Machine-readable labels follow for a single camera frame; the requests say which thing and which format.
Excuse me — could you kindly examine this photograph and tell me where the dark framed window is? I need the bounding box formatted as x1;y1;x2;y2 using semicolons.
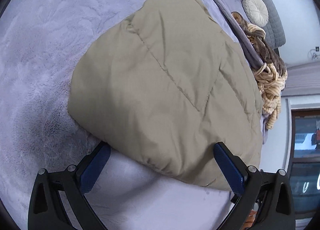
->
291;109;320;217

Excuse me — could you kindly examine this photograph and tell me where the brown fuzzy garment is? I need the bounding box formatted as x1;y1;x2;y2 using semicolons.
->
231;11;288;76

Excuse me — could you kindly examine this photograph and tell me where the brown and cream knit throw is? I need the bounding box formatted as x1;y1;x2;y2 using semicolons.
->
246;25;288;131

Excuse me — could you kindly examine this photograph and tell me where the beige quilted blanket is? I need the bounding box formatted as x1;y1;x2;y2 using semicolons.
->
67;0;265;192

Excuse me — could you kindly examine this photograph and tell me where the white charging cable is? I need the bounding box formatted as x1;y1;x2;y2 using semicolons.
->
308;47;320;61

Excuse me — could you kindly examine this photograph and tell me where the lavender fleece blanket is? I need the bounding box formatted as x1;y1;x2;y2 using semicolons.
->
0;0;263;230

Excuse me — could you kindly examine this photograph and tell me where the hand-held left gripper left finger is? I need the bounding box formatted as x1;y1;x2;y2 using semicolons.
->
27;142;112;230

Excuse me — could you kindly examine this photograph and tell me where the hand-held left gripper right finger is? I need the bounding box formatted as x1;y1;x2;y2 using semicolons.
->
213;141;297;230

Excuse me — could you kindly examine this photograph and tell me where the grey lavender cloth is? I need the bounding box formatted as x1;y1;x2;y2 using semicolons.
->
260;112;272;145

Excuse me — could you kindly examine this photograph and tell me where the round white cushion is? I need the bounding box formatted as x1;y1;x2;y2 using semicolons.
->
242;0;269;27

